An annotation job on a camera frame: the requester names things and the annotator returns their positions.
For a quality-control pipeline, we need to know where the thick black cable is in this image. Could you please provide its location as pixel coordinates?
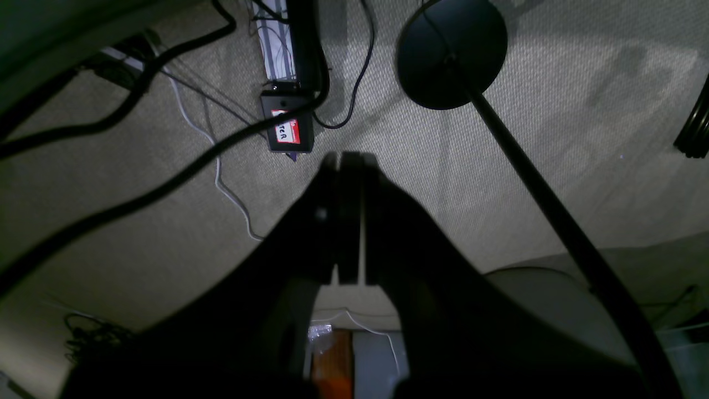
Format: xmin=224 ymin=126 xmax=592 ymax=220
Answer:
xmin=0 ymin=0 xmax=331 ymax=294

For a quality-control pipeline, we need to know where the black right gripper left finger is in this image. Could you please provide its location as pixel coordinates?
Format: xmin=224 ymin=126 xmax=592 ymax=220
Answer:
xmin=61 ymin=152 xmax=337 ymax=398

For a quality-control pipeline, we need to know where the thin white cable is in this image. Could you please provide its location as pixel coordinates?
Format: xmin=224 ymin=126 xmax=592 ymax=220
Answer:
xmin=150 ymin=44 xmax=264 ymax=242

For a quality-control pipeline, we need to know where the black table leg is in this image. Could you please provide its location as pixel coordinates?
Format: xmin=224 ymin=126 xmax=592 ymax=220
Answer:
xmin=286 ymin=1 xmax=322 ymax=93

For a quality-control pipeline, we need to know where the black round lamp base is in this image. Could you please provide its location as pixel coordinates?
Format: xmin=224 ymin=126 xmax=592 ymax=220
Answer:
xmin=395 ymin=1 xmax=507 ymax=110

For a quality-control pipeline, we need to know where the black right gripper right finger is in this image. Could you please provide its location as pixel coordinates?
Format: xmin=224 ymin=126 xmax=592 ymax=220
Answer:
xmin=340 ymin=152 xmax=653 ymax=398

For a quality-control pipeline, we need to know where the black box with red label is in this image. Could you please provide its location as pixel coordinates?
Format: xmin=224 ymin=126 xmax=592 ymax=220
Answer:
xmin=260 ymin=90 xmax=315 ymax=159

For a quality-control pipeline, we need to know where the thin black cable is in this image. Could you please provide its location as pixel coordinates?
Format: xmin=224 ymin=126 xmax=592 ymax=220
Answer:
xmin=313 ymin=0 xmax=376 ymax=130

